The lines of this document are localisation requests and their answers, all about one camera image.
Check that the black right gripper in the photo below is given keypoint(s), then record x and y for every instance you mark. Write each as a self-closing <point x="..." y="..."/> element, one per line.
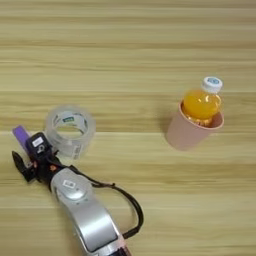
<point x="45" y="170"/>

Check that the purple rectangular eraser block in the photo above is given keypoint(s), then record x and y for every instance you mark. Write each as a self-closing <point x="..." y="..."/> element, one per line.
<point x="20" y="135"/>

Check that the pink plastic cup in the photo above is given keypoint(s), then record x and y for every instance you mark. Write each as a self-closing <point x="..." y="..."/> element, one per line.
<point x="185" y="135"/>

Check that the orange juice bottle white cap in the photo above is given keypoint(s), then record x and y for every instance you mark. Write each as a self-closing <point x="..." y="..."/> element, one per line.
<point x="201" y="105"/>

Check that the clear packing tape roll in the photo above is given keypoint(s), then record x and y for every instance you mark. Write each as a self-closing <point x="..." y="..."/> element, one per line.
<point x="53" y="133"/>

